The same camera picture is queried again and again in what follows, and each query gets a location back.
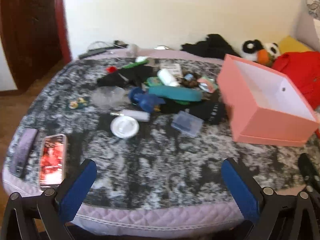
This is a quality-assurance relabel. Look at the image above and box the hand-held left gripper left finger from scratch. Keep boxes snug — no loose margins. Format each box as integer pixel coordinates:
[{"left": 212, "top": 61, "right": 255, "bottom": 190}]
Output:
[{"left": 0, "top": 159, "right": 98, "bottom": 240}]

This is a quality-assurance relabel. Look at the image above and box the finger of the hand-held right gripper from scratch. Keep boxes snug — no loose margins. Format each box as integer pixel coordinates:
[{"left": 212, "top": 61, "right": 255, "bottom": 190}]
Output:
[{"left": 299, "top": 152, "right": 320, "bottom": 193}]

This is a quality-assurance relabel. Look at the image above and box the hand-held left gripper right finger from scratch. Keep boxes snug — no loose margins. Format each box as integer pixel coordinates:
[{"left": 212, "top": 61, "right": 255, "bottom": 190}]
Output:
[{"left": 221, "top": 157, "right": 320, "bottom": 240}]

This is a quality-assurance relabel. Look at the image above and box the pink cardboard box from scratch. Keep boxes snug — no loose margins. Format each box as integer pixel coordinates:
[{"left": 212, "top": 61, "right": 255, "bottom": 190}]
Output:
[{"left": 216, "top": 54, "right": 318, "bottom": 147}]

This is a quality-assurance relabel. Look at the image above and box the white round lid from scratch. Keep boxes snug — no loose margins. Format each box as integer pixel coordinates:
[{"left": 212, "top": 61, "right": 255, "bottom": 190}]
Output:
[{"left": 110, "top": 116, "right": 140, "bottom": 139}]

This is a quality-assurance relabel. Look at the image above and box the small clear blue box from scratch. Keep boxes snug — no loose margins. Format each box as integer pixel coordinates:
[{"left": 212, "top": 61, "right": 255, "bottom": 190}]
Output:
[{"left": 171, "top": 110, "right": 203, "bottom": 137}]

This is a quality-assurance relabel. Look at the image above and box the black sock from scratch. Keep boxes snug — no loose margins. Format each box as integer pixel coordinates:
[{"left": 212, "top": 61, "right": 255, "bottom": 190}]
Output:
[{"left": 160, "top": 100, "right": 227, "bottom": 125}]

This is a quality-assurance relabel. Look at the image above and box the clear tube with metal tip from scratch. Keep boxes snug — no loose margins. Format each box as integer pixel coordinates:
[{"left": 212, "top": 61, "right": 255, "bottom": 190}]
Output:
[{"left": 110, "top": 109, "right": 150, "bottom": 122}]

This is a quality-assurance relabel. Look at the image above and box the blue plastic toy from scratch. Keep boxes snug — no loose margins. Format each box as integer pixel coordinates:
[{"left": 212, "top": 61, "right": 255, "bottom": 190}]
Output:
[{"left": 129, "top": 87, "right": 165, "bottom": 113}]

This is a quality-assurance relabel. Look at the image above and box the teal glasses case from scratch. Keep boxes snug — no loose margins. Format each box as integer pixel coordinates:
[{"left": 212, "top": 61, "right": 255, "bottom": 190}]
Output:
[{"left": 147, "top": 85, "right": 203, "bottom": 103}]

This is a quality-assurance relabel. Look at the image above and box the smartphone with red screen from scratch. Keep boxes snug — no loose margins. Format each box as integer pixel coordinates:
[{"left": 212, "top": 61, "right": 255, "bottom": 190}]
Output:
[{"left": 39, "top": 134, "right": 68, "bottom": 190}]

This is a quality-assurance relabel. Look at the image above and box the lilac quilted bedspread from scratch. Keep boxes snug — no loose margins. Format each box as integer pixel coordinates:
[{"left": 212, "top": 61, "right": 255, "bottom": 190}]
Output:
[{"left": 1, "top": 47, "right": 320, "bottom": 232}]

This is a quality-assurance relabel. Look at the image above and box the small sticker card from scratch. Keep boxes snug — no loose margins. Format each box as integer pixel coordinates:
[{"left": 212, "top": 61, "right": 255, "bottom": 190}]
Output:
[{"left": 66, "top": 99, "right": 88, "bottom": 109}]

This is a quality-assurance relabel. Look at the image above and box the red backpack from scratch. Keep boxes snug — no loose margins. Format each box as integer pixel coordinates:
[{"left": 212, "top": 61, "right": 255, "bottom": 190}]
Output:
[{"left": 271, "top": 51, "right": 320, "bottom": 110}]

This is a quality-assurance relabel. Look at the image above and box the pink and green pouch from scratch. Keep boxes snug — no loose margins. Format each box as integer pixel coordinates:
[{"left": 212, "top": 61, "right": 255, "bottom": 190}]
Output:
[{"left": 197, "top": 77, "right": 218, "bottom": 93}]

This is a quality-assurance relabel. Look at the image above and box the black cloth with white stripe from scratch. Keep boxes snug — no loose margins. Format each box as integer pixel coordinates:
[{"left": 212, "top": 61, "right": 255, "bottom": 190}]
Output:
[{"left": 97, "top": 66, "right": 158, "bottom": 88}]

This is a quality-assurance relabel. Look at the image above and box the yellow pillow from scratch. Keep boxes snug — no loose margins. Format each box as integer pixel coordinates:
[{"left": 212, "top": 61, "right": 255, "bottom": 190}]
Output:
[{"left": 277, "top": 35, "right": 313, "bottom": 54}]

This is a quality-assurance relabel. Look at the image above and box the panda plush toy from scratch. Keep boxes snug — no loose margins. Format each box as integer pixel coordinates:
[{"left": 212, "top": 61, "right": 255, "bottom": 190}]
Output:
[{"left": 241, "top": 39, "right": 280, "bottom": 67}]

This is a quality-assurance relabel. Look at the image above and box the white plastic bottle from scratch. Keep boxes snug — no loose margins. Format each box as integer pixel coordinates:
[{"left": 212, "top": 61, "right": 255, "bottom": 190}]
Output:
[{"left": 157, "top": 69, "right": 180, "bottom": 87}]

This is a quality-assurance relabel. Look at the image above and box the green round tin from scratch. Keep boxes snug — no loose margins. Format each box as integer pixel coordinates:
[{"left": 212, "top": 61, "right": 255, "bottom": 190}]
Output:
[{"left": 146, "top": 77, "right": 163, "bottom": 88}]

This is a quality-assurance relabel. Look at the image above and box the green comb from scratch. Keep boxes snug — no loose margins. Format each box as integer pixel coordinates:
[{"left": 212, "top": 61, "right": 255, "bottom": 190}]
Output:
[{"left": 121, "top": 59, "right": 153, "bottom": 69}]

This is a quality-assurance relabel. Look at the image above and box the white label sheet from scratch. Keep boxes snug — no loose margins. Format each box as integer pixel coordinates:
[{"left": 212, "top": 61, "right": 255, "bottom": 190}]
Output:
[{"left": 160, "top": 63, "right": 183, "bottom": 77}]

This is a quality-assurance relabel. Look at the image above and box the grey pillow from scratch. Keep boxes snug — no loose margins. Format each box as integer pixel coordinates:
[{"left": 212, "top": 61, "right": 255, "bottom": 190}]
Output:
[{"left": 295, "top": 11, "right": 320, "bottom": 53}]

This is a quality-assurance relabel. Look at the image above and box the black garment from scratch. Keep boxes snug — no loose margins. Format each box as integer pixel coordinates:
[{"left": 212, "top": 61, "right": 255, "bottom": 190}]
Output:
[{"left": 180, "top": 34, "right": 242, "bottom": 59}]

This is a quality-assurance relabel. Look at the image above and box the floral pillow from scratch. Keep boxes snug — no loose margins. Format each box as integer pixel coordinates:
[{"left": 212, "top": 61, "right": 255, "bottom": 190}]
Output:
[{"left": 304, "top": 0, "right": 320, "bottom": 20}]

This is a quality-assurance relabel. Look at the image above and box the dark wooden door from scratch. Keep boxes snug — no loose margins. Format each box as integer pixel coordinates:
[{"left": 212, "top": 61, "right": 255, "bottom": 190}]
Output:
[{"left": 0, "top": 0, "right": 63, "bottom": 93}]

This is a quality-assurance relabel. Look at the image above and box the brown bead bracelet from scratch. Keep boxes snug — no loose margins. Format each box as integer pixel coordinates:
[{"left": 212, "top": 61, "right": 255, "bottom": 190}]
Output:
[{"left": 181, "top": 72, "right": 200, "bottom": 88}]

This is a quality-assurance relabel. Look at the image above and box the red door frame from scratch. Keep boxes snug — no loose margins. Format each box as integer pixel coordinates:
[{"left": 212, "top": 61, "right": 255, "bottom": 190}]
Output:
[{"left": 54, "top": 0, "right": 73, "bottom": 62}]

